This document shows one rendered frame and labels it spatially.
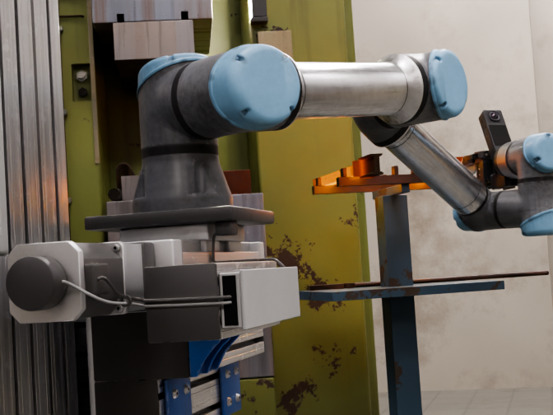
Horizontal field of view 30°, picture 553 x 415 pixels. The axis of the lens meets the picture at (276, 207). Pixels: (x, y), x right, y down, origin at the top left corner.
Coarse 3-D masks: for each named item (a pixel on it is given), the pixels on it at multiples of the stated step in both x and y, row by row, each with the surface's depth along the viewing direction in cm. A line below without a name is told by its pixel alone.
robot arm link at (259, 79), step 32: (192, 64) 148; (224, 64) 140; (256, 64) 141; (288, 64) 144; (320, 64) 155; (352, 64) 160; (384, 64) 166; (416, 64) 167; (448, 64) 170; (192, 96) 144; (224, 96) 140; (256, 96) 140; (288, 96) 143; (320, 96) 152; (352, 96) 157; (384, 96) 162; (416, 96) 166; (448, 96) 169; (192, 128) 148; (224, 128) 145; (256, 128) 143
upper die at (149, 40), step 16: (128, 32) 258; (144, 32) 258; (160, 32) 258; (176, 32) 259; (192, 32) 259; (128, 48) 257; (144, 48) 258; (160, 48) 258; (176, 48) 258; (192, 48) 259; (128, 64) 263; (144, 64) 264; (128, 80) 284
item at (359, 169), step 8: (360, 160) 221; (368, 160) 218; (376, 160) 214; (352, 168) 226; (360, 168) 222; (368, 168) 218; (376, 168) 214; (328, 176) 243; (336, 176) 237; (360, 176) 221; (368, 176) 218; (328, 184) 247
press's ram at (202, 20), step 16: (96, 0) 257; (112, 0) 258; (128, 0) 258; (144, 0) 258; (160, 0) 259; (176, 0) 259; (192, 0) 260; (208, 0) 260; (96, 16) 257; (112, 16) 258; (128, 16) 258; (144, 16) 258; (160, 16) 259; (176, 16) 259; (192, 16) 259; (208, 16) 260; (96, 32) 267; (112, 32) 268; (208, 32) 274; (112, 48) 286; (208, 48) 293
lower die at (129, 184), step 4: (140, 172) 256; (124, 176) 255; (128, 176) 255; (132, 176) 255; (136, 176) 255; (124, 180) 255; (128, 180) 255; (132, 180) 255; (136, 180) 255; (124, 184) 255; (128, 184) 255; (132, 184) 255; (136, 184) 255; (124, 188) 255; (128, 188) 255; (132, 188) 255; (136, 188) 255; (124, 192) 255; (128, 192) 255; (132, 192) 255; (124, 196) 255; (128, 196) 255; (132, 196) 255
